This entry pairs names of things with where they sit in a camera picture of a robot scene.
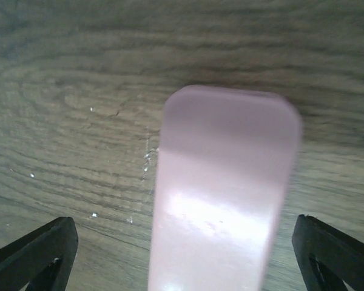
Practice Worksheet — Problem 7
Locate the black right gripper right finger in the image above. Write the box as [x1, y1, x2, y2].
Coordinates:
[292, 215, 364, 290]

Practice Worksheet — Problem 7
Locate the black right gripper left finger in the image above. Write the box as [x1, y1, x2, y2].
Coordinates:
[0, 217, 78, 290]

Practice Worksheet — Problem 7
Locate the pink glasses case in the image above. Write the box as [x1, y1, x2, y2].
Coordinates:
[147, 85, 302, 290]

